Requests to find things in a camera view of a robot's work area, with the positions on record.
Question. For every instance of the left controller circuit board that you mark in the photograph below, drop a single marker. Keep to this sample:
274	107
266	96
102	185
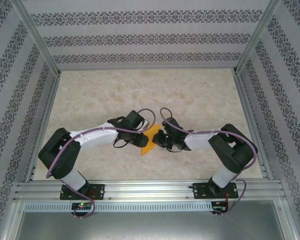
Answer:
81	205

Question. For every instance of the controller circuit board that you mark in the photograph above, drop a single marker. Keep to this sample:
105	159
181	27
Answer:
81	205
218	206

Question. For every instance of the aluminium frame profile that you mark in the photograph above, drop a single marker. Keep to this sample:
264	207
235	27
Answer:
287	222
12	222

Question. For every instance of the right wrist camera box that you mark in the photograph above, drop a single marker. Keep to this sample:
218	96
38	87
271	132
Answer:
171	123

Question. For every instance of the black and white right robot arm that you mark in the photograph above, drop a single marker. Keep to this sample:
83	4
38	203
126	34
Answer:
235	152

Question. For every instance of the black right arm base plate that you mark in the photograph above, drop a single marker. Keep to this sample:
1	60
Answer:
201	191

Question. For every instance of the right controller circuit board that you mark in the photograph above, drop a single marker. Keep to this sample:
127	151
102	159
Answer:
218	206

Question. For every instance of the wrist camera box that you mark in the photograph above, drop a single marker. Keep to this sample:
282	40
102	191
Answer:
171	123
134	118

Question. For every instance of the orange paper sheet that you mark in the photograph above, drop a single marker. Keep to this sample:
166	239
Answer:
150	150

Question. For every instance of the aluminium frame post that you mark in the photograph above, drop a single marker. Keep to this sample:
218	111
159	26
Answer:
257	35
37	37

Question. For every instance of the aluminium side rail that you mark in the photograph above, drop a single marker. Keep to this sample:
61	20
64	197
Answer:
43	125
252	125

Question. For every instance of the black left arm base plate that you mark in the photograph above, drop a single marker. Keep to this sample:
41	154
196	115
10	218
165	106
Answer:
98	191

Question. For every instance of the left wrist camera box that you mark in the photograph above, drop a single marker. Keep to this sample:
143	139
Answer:
134	118

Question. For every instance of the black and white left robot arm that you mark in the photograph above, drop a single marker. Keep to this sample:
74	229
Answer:
57	155

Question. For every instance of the grey metal panel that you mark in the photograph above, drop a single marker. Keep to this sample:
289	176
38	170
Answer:
150	227

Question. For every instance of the aluminium mounting rail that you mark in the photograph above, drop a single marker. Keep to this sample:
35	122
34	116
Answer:
150	190

